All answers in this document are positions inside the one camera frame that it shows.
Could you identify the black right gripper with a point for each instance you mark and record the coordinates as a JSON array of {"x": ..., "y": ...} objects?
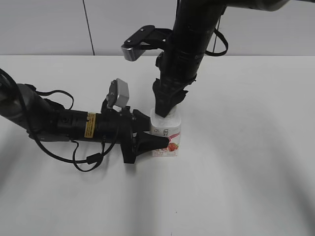
[{"x": 177, "y": 70}]

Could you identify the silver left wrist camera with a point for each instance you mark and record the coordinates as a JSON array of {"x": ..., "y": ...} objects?
[{"x": 118, "y": 94}]

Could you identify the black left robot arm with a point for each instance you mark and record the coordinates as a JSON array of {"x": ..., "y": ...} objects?
[{"x": 53, "y": 123}]

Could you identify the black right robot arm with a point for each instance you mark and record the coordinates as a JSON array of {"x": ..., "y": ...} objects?
[{"x": 187, "y": 44}]

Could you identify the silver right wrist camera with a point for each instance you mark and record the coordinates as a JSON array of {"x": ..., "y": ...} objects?
[{"x": 146, "y": 38}]

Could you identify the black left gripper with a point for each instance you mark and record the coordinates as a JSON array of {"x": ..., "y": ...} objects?
[{"x": 115, "y": 127}]

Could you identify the white bottle cap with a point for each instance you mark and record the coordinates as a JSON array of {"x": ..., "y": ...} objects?
[{"x": 171, "y": 113}]

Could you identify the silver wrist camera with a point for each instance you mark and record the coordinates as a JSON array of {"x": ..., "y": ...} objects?
[
  {"x": 146, "y": 38},
  {"x": 118, "y": 94}
]

